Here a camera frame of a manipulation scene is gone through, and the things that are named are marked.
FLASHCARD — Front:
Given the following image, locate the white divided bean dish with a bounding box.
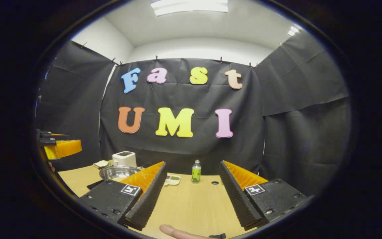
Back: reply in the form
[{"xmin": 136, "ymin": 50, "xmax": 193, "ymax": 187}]
[{"xmin": 164, "ymin": 174, "xmax": 181, "ymax": 186}]

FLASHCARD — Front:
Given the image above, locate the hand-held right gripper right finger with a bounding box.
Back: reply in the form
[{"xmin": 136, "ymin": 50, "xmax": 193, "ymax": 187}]
[{"xmin": 219, "ymin": 160, "xmax": 307, "ymax": 231}]

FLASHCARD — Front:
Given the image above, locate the green drink bottle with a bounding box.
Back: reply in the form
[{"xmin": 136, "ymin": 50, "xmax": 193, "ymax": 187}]
[{"xmin": 191, "ymin": 159, "xmax": 202, "ymax": 183}]

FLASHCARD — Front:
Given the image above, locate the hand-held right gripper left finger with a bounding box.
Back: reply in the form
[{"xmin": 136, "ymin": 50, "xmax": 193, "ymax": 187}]
[{"xmin": 78, "ymin": 161, "xmax": 167, "ymax": 231}]

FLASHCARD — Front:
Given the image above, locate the black induction cooktop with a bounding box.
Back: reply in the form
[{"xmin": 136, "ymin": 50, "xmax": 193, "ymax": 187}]
[{"xmin": 87, "ymin": 179, "xmax": 104, "ymax": 190}]

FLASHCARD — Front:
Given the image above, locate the steel pot with beans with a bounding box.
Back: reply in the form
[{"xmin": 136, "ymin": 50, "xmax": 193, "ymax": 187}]
[{"xmin": 99, "ymin": 165, "xmax": 142, "ymax": 182}]

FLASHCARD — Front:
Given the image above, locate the white toaster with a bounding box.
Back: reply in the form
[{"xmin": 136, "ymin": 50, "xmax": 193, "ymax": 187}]
[{"xmin": 112, "ymin": 151, "xmax": 137, "ymax": 168}]

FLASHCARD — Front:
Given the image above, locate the black backdrop cloth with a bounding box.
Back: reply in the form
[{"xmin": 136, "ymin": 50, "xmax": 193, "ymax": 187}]
[{"xmin": 33, "ymin": 32, "xmax": 352, "ymax": 196}]

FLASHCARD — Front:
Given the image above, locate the large ceiling light panel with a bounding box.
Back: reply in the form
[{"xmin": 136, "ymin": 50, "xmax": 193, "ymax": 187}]
[{"xmin": 150, "ymin": 0, "xmax": 228, "ymax": 16}]

